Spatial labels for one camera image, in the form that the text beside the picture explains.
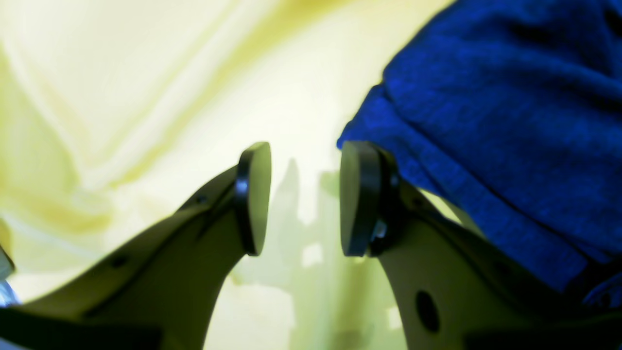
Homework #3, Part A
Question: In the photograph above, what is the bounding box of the blue long-sleeve T-shirt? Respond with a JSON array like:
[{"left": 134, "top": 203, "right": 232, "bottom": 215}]
[{"left": 337, "top": 0, "right": 622, "bottom": 310}]

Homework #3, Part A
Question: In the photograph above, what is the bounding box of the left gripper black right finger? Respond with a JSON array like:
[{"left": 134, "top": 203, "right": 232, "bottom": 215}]
[{"left": 340, "top": 141, "right": 621, "bottom": 350}]

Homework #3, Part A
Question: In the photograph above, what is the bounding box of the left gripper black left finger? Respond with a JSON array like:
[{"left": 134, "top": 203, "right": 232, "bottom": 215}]
[{"left": 1, "top": 142, "right": 272, "bottom": 350}]

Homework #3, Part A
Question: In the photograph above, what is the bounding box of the yellow table cloth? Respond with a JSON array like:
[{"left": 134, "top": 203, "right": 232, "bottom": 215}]
[{"left": 1, "top": 0, "right": 449, "bottom": 350}]

